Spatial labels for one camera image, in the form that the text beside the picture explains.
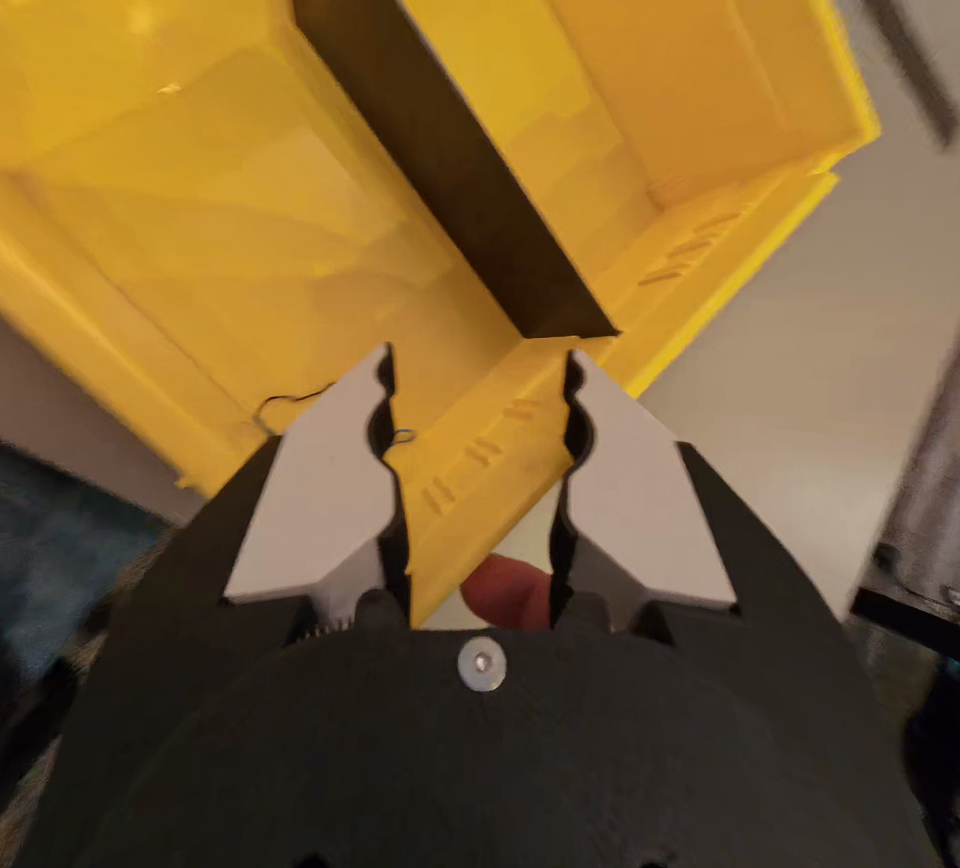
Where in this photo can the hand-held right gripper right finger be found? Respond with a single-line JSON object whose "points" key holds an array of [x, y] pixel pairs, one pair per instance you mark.
{"points": [[645, 508]]}

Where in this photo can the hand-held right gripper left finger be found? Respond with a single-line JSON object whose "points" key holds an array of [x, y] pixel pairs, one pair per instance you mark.
{"points": [[315, 508]]}

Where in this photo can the yellow plastic bin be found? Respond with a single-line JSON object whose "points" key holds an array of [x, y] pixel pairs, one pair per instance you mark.
{"points": [[187, 208]]}

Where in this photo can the black twist tie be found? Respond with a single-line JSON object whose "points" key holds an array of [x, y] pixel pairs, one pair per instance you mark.
{"points": [[289, 399]]}

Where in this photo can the blue twist tie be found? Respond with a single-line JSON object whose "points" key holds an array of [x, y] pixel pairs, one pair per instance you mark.
{"points": [[405, 437]]}

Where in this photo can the black bin divider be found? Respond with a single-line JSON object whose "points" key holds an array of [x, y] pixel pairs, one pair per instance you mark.
{"points": [[450, 133]]}

